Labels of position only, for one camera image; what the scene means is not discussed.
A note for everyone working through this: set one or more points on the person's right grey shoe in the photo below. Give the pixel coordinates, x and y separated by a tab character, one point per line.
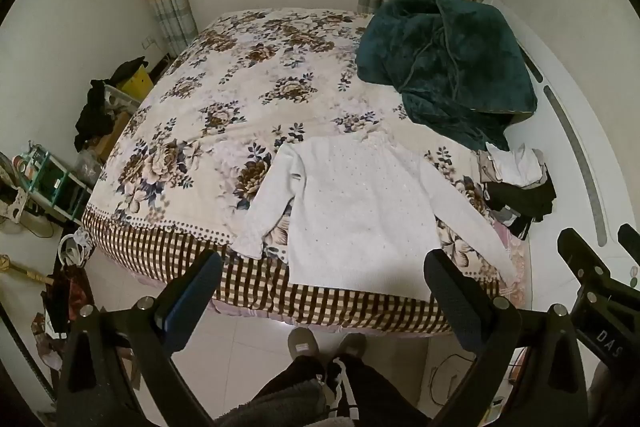
352	346

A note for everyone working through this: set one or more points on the white knit sweater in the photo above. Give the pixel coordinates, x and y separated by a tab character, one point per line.
360	212

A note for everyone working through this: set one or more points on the black clothing heap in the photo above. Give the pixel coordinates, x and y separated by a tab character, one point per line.
95	114

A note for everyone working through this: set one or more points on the wall socket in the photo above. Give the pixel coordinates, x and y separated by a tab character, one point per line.
148	42

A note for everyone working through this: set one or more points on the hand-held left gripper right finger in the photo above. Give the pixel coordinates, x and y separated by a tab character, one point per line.
452	307

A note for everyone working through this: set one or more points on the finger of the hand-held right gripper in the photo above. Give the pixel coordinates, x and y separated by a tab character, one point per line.
631	244
582	259

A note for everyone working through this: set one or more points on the white bed headboard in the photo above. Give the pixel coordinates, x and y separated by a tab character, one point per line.
575	107

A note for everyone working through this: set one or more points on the floral checkered bedspread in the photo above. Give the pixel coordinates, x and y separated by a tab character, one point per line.
225	107

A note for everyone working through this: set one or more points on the person's right leg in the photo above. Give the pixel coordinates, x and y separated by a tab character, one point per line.
375	387

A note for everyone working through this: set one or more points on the golden stick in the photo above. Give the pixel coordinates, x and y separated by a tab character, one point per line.
25	271

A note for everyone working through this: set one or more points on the cardboard box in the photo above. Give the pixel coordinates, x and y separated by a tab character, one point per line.
112	134

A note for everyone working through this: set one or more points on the teal plush blanket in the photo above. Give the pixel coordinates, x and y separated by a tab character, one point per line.
440	62

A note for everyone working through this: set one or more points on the dark red floor clothes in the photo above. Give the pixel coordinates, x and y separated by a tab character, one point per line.
67	297

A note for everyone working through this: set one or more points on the person's left grey shoe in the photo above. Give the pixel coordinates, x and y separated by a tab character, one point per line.
302	343

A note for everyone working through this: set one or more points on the person's grey shoe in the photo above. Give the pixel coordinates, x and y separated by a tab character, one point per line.
302	343
352	346

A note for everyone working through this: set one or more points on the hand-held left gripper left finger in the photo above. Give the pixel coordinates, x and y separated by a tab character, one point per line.
187	307

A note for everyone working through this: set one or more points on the black cloth on box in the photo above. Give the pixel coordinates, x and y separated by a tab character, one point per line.
127	69

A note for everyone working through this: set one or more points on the teal storage rack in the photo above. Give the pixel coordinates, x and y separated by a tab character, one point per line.
50	182

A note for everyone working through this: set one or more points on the white folded garment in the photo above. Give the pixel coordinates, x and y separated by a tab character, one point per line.
515	164

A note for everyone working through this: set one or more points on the beige folded garment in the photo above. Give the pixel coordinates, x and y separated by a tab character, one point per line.
484	167

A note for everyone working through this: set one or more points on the striped folded garment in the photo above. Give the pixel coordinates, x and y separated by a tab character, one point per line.
515	222

